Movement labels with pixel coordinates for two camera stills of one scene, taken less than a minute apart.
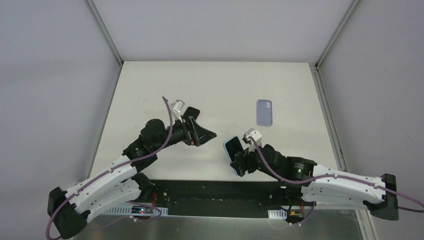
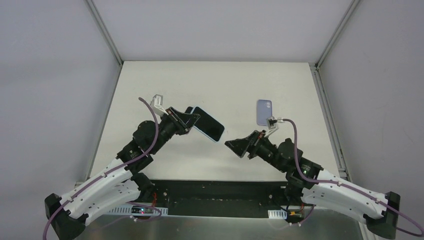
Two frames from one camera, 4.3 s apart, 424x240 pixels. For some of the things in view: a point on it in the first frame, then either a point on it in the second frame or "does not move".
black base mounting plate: (244, 194) does not move
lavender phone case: (264, 112) does not move
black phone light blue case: (232, 146) -> (207, 125)
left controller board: (141, 210) does not move
